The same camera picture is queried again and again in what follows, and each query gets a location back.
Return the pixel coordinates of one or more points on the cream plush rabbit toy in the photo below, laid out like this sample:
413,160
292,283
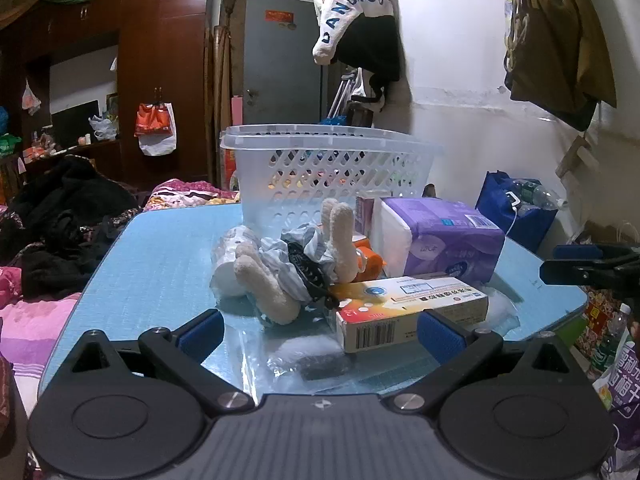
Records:
265,285

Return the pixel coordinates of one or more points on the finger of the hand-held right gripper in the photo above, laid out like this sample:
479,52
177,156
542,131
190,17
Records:
577,252
585,272

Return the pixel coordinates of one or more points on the metal folding frame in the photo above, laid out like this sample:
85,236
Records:
342,92

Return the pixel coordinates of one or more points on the grey metal door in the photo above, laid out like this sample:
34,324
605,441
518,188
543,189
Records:
280,60

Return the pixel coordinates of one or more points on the dark red wooden wardrobe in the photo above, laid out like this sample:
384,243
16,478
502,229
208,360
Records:
145,35

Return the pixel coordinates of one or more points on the clear plastic lattice basket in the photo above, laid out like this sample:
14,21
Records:
310,170

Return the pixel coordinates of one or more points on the purple tissue pack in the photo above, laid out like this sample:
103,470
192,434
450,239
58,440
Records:
450,240

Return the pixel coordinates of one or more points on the clear zip bag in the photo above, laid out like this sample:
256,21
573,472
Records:
295,355

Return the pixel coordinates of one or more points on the black hanging garment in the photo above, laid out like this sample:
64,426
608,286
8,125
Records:
372,45

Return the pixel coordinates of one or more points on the floral pink bedding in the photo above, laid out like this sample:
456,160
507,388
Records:
185,192

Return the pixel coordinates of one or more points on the pile of dark clothes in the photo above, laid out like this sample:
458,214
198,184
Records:
60,220

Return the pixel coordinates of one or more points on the pink purple blanket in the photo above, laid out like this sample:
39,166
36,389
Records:
30,330

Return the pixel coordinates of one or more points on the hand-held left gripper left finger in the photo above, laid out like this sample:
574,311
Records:
202,334

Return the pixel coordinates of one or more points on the white orange medicine box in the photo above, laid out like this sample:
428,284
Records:
400,312

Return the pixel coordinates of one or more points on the clear plastic water bottle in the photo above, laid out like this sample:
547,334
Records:
537,194

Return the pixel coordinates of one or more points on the green plastic bottle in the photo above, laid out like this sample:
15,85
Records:
607,345

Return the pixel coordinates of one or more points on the orange white plastic bag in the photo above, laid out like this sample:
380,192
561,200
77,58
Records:
155,125

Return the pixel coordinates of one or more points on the small pink box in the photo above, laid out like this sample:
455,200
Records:
367,215

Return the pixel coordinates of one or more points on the blue shopping bag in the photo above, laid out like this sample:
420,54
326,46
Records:
500,210

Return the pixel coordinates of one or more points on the hanging brown clothes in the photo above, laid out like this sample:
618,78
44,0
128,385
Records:
555,50

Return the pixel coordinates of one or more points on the small orange box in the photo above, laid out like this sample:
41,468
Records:
367,260

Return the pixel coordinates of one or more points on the black flat screen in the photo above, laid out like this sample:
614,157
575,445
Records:
75,122

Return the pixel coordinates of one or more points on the red yellow packet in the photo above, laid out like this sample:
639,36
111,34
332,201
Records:
231,170

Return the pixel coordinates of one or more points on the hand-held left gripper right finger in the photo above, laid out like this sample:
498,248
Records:
437,335

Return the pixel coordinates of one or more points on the pink white plastic bag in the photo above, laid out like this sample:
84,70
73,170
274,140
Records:
30,99

